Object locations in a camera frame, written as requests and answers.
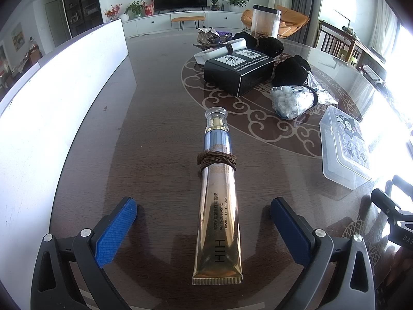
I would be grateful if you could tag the cluttered wooden side table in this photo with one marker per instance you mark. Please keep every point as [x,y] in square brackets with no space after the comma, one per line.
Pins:
[369,55]

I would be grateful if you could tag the purple hair accessory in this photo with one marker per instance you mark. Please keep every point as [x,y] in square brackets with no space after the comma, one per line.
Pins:
[224,36]

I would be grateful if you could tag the small potted plant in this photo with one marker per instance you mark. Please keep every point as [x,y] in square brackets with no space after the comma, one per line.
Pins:
[214,3]

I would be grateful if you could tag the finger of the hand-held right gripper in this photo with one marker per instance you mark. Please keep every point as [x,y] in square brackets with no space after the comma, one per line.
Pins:
[392,201]

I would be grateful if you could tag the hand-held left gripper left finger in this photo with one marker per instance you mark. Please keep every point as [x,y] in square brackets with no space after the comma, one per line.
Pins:
[113,229]

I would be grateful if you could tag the black velvet cloth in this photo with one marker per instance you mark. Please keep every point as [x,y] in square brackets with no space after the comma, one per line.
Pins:
[290,71]
[271,46]
[245,40]

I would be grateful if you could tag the green potted plant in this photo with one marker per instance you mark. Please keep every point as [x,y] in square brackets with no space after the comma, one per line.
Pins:
[135,9]

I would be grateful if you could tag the orange lounge chair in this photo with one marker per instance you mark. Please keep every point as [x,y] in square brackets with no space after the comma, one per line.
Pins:
[292,22]

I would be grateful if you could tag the black band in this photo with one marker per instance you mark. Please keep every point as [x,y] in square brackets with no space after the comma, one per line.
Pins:
[229,49]

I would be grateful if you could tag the black cardboard box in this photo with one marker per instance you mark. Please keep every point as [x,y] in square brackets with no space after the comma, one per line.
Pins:
[226,77]

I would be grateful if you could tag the clear plastic box cartoon print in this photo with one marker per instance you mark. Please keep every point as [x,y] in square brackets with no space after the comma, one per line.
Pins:
[345,148]

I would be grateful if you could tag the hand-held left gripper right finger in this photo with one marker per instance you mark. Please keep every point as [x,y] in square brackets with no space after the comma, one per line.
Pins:
[292,229]

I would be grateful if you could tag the clear jar with black lid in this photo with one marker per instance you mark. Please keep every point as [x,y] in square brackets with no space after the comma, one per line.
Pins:
[264,22]

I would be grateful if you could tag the white television cabinet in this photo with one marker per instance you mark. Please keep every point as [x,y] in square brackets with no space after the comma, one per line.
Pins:
[151,22]

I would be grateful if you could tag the red gift box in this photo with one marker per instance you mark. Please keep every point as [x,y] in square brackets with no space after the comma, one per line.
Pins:
[149,9]

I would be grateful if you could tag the framed wall picture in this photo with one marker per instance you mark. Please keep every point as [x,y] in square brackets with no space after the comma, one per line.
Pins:
[17,36]

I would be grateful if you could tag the large leafy potted plant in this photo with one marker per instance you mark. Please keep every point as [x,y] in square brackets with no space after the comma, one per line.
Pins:
[235,1]

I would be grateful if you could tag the large white box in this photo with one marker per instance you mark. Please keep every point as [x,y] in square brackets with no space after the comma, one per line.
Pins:
[64,87]

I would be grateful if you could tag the red flowers in white vase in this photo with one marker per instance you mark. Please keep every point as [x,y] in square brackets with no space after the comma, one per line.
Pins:
[116,13]

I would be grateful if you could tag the gold cream tube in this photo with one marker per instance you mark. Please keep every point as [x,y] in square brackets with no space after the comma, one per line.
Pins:
[216,232]

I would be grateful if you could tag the bag of cotton balls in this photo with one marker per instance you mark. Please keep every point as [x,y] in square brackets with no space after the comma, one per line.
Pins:
[290,101]

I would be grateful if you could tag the white rolled pouch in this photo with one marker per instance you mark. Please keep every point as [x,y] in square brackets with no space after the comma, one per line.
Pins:
[211,54]

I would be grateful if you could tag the black display cabinet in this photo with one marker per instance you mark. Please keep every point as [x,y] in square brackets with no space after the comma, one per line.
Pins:
[82,3]

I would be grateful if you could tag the white door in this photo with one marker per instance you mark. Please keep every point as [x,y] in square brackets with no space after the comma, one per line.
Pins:
[55,22]

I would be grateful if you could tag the orange bench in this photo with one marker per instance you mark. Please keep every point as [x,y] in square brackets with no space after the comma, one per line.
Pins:
[188,18]

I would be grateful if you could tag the wooden chair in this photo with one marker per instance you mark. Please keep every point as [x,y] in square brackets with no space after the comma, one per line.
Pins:
[335,43]

